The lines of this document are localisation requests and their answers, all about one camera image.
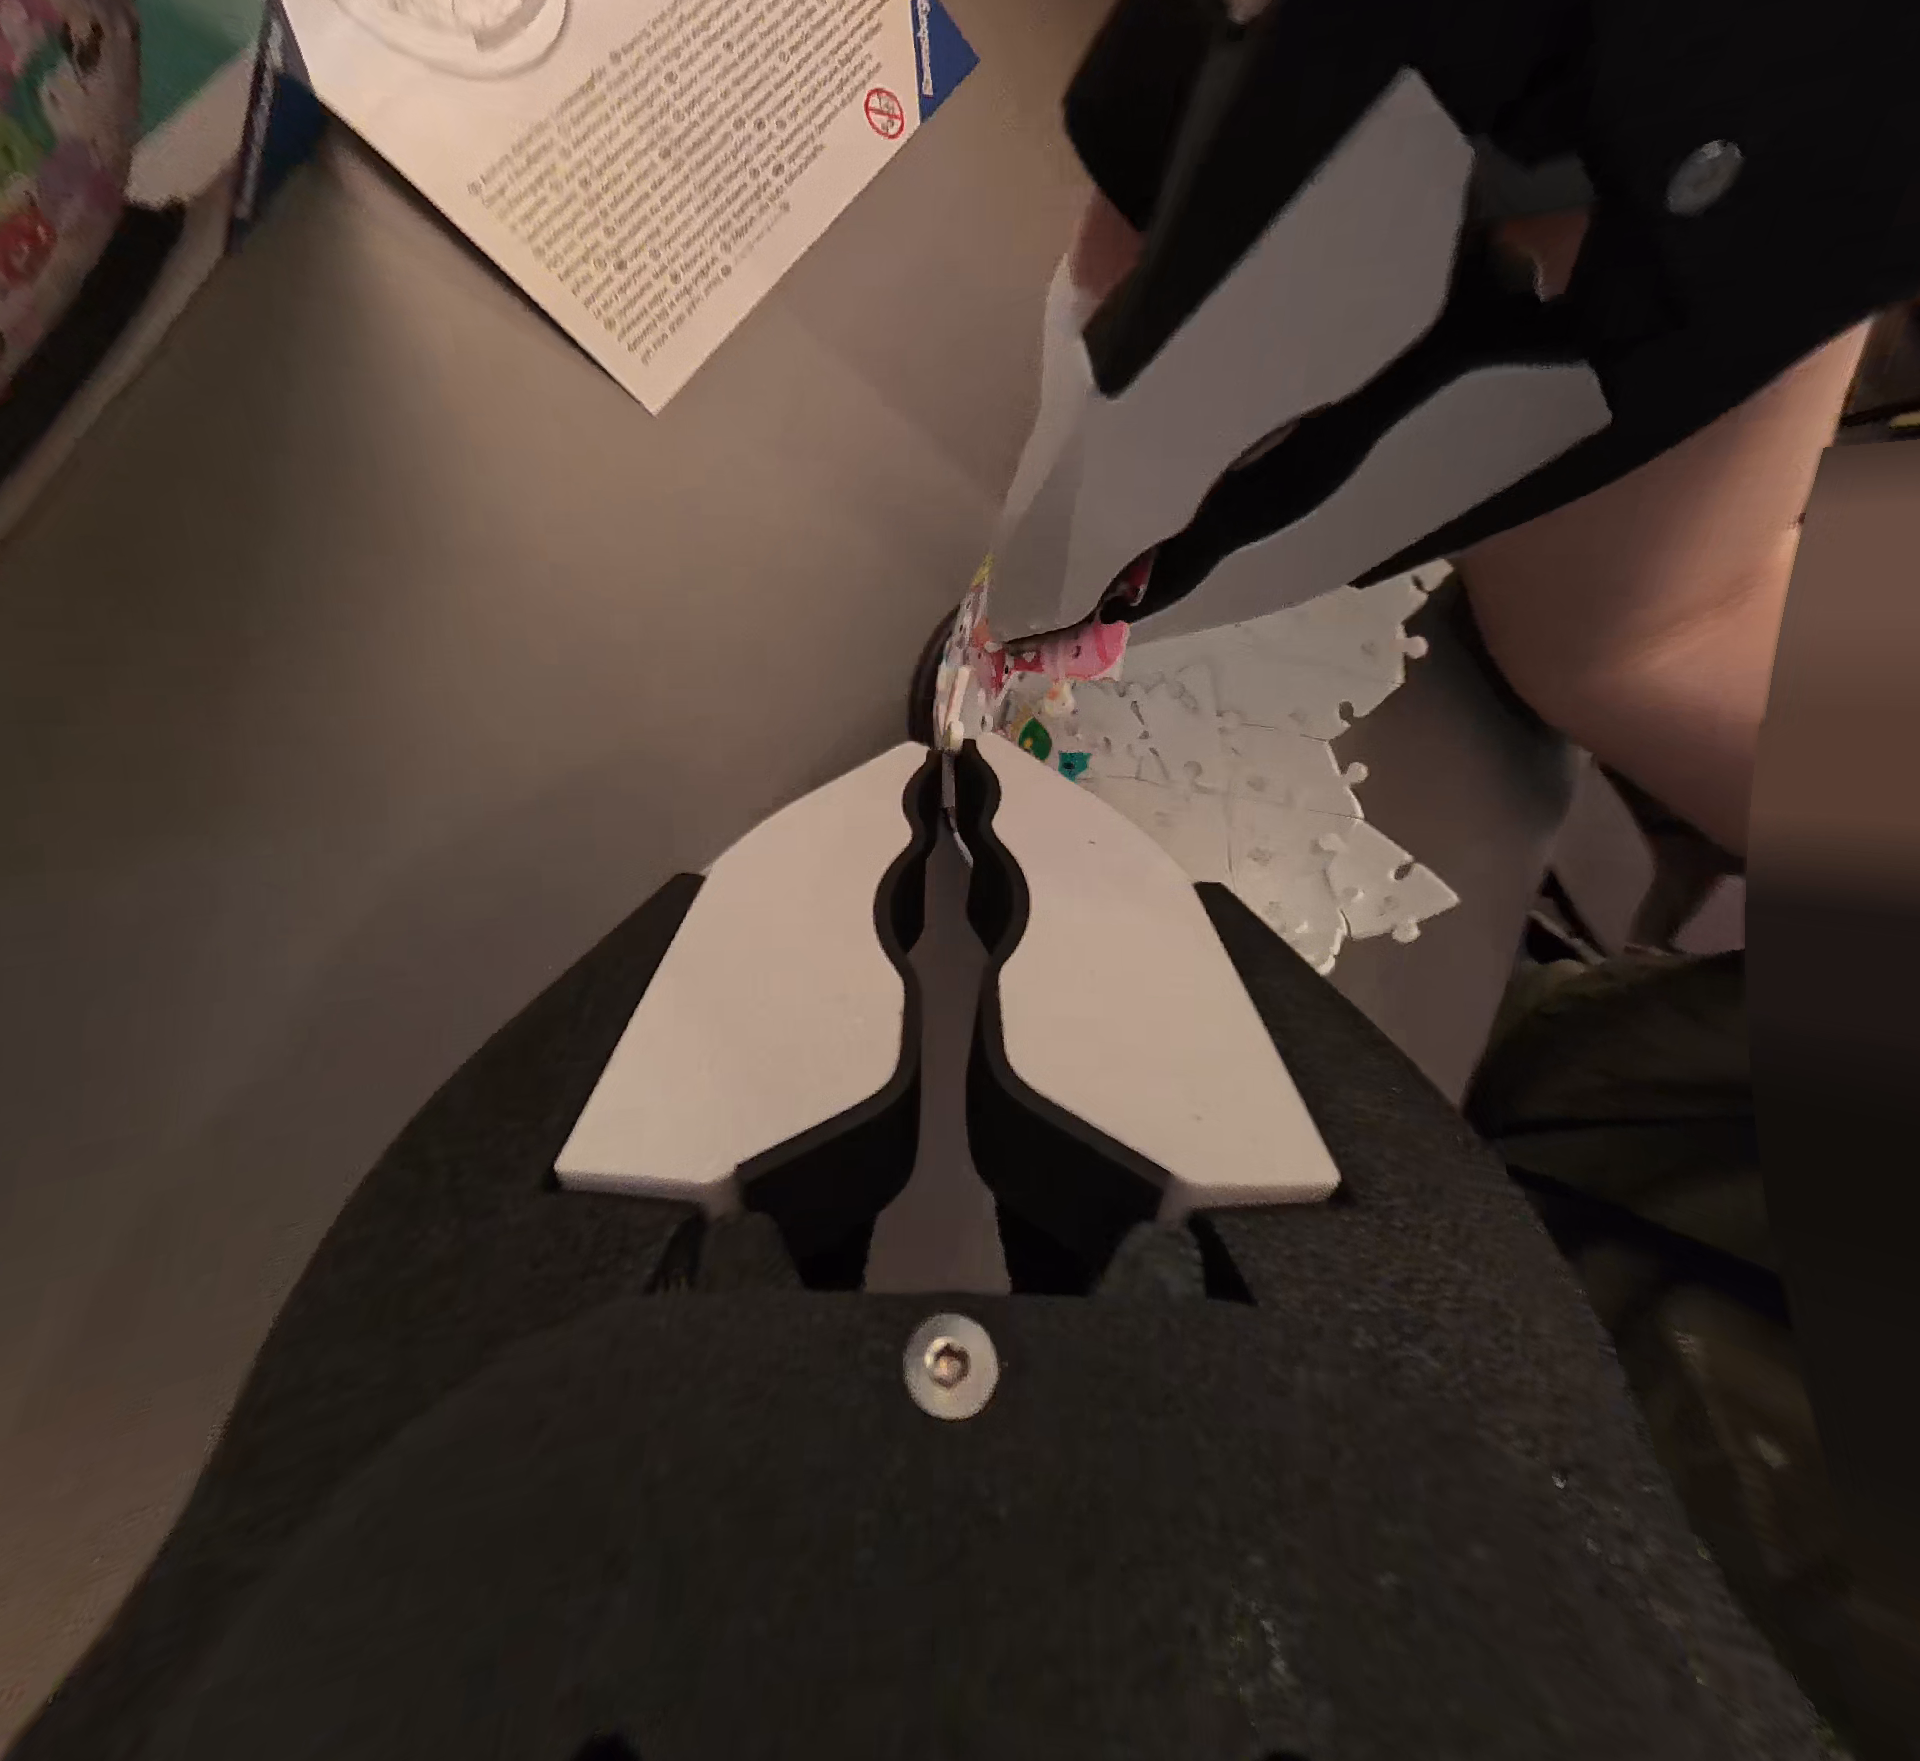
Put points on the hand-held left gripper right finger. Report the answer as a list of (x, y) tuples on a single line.
[(1141, 1028)]

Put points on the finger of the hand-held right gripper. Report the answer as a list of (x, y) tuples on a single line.
[(1469, 456), (1276, 320)]

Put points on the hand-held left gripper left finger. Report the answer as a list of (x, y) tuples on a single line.
[(750, 1028)]

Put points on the white half puzzle ball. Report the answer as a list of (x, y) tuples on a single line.
[(1243, 769)]

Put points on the person's right forearm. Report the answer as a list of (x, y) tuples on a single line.
[(1620, 622)]

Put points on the colourful puzzle box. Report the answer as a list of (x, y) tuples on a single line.
[(90, 67)]

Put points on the olive trousers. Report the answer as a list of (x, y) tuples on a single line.
[(1620, 1088)]

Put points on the white instruction leaflet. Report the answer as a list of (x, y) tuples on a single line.
[(630, 95)]

